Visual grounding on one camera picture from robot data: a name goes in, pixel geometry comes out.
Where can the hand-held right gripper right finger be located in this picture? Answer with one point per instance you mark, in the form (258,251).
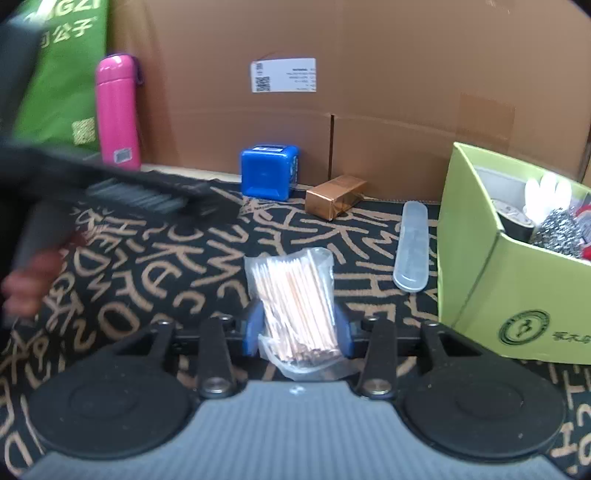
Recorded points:
(344,327)

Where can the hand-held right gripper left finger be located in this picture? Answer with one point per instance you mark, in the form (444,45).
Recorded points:
(253,327)

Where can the bag of cotton swabs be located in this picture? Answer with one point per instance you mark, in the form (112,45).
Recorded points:
(295,304)

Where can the black brush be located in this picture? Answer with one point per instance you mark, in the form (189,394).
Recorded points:
(161,191)

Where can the green cardboard box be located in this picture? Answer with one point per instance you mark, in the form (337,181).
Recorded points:
(508,300)

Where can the black tape roll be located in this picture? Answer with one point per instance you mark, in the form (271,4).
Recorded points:
(515,219)

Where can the steel wool scrubber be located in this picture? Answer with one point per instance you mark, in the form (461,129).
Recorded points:
(561,233)

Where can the white work glove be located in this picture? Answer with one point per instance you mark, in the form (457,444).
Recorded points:
(549,194)

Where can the pink glove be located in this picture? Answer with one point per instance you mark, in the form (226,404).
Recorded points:
(586,247)

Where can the person's left hand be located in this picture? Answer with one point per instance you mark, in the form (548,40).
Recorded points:
(27,281)

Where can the green paper shopping bag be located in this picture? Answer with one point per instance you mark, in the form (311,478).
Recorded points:
(69,78)

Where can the pink thermos bottle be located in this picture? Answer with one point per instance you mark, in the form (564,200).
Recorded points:
(117,110)

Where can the clear plastic toothbrush case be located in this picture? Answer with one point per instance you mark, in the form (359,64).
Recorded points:
(411,249)

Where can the small gold box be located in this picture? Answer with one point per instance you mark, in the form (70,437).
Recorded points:
(334,198)

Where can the blue plastic cube box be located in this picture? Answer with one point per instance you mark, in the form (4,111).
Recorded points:
(268,173)

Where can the white shipping label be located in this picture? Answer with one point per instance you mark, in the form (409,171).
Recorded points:
(284,75)

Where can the large brown cardboard box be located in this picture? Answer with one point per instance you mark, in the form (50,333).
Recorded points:
(369,69)

